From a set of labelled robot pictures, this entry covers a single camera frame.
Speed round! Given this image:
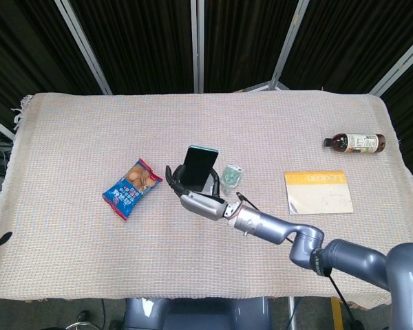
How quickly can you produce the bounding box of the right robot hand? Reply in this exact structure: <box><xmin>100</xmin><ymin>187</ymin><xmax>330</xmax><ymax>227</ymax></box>
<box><xmin>165</xmin><ymin>164</ymin><xmax>230</xmax><ymax>221</ymax></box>

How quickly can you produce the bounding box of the black smartphone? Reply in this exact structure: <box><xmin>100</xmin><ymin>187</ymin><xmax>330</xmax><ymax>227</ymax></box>
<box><xmin>183</xmin><ymin>144</ymin><xmax>219</xmax><ymax>192</ymax></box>

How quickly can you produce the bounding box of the green wet wipes packet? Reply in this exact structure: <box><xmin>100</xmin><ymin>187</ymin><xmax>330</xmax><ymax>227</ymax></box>
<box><xmin>221</xmin><ymin>164</ymin><xmax>244</xmax><ymax>197</ymax></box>

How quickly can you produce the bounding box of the blue red snack bag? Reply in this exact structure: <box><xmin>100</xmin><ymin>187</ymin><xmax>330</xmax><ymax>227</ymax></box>
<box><xmin>102</xmin><ymin>157</ymin><xmax>164</xmax><ymax>221</ymax></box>

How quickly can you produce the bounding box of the beige woven tablecloth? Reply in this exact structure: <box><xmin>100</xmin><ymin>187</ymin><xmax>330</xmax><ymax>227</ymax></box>
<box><xmin>0</xmin><ymin>89</ymin><xmax>413</xmax><ymax>303</ymax></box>

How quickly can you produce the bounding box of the grey robot torso base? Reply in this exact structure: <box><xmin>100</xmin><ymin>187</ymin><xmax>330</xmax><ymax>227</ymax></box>
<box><xmin>125</xmin><ymin>296</ymin><xmax>273</xmax><ymax>330</ymax></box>

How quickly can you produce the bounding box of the black shoe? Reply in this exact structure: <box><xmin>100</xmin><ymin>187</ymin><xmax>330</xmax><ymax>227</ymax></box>
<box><xmin>73</xmin><ymin>310</ymin><xmax>91</xmax><ymax>327</ymax></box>

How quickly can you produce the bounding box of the yellow cream book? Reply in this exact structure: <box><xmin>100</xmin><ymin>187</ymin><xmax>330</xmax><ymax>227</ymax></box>
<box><xmin>284</xmin><ymin>170</ymin><xmax>354</xmax><ymax>216</ymax></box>

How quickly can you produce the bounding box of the dark brown labelled bottle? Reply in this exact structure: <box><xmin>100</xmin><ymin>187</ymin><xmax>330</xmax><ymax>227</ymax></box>
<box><xmin>322</xmin><ymin>132</ymin><xmax>387</xmax><ymax>155</ymax></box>

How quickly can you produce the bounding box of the white screen frame post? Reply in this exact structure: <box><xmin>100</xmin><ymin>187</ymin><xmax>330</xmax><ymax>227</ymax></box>
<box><xmin>189</xmin><ymin>0</ymin><xmax>208</xmax><ymax>94</ymax></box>
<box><xmin>369</xmin><ymin>29</ymin><xmax>413</xmax><ymax>98</ymax></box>
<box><xmin>54</xmin><ymin>0</ymin><xmax>113</xmax><ymax>95</ymax></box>
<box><xmin>267</xmin><ymin>0</ymin><xmax>311</xmax><ymax>91</ymax></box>

